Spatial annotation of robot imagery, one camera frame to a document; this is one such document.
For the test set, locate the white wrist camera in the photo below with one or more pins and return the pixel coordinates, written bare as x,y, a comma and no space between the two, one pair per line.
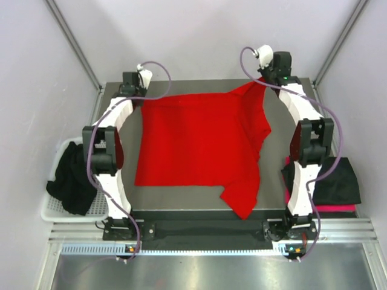
145,76
264,54

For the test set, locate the red t shirt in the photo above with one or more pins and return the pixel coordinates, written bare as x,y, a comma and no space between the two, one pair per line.
208,139

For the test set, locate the folded pink t shirt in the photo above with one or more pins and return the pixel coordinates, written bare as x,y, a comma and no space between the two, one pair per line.
322,208

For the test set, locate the white plastic basket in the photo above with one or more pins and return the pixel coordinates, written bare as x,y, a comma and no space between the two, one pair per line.
52,209

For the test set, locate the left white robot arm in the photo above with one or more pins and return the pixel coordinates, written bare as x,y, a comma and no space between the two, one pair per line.
103,151

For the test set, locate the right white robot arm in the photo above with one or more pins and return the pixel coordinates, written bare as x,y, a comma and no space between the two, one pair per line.
310,145

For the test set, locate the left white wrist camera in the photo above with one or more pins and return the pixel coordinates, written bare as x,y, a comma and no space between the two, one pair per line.
145,76

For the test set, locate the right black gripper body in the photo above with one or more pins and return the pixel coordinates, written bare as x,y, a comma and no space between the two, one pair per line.
268,74

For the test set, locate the white slotted cable duct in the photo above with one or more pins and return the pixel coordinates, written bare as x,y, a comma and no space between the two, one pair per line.
124,249

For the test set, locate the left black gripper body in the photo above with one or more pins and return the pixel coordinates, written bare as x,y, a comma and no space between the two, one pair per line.
140,90

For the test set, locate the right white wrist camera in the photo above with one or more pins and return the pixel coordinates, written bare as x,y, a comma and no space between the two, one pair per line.
264,54

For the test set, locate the black t shirt in basket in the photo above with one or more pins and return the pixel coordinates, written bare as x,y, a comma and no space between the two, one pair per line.
71,185

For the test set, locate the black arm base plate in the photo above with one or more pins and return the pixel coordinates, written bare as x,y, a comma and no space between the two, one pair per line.
206,230

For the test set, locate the folded black t shirt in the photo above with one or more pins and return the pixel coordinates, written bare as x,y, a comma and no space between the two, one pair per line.
339,189

